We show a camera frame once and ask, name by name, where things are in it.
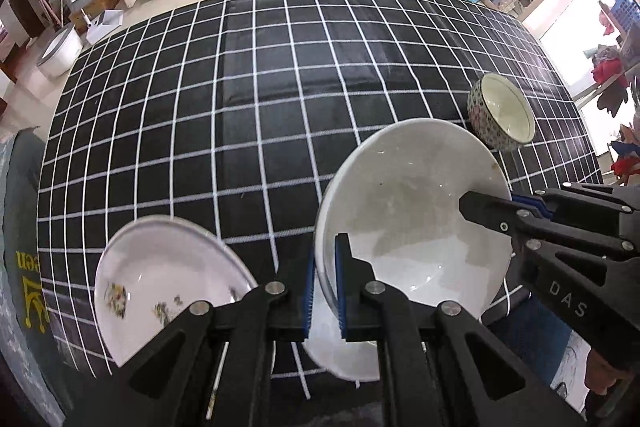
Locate person's blue trousers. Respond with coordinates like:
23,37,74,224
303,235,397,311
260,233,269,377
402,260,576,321
482,294,593,418

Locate cream white bowl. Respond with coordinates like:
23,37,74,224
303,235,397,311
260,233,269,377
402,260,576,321
314,118,514,323

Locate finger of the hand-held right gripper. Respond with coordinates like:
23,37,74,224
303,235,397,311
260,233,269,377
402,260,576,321
458,190,637,256
512,183,640,235

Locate white dustpan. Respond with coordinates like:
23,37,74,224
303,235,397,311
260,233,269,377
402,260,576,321
85,9,125,45

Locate white plate flower print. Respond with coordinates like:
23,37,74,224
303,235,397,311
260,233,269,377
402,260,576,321
94,215,261,368

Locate black white checkered tablecloth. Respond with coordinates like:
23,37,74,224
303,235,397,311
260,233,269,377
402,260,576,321
36,0,603,400

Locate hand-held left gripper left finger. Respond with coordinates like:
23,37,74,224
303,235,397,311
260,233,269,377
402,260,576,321
67,251,317,427

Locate white bucket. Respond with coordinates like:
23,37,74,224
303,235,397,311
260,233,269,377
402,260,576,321
36,26,83,78

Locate dark cloth with yellow print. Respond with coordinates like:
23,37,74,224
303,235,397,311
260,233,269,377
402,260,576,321
0,127,66,408

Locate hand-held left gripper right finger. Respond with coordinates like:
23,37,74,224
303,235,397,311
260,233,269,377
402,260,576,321
334,233,586,427

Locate blue plastic basket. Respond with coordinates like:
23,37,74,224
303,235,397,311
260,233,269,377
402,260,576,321
610,0,640,35

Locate white bowl patterned outside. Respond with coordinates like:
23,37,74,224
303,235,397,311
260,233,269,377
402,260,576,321
300,307,383,383

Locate green patterned bowl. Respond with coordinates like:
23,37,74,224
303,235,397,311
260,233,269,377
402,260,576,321
467,73,536,152

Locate person's right hand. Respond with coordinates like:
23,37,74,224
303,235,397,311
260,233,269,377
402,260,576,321
586,349,629,397

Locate pink hanging clothes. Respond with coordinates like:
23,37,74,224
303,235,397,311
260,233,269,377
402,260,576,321
590,47,632,114

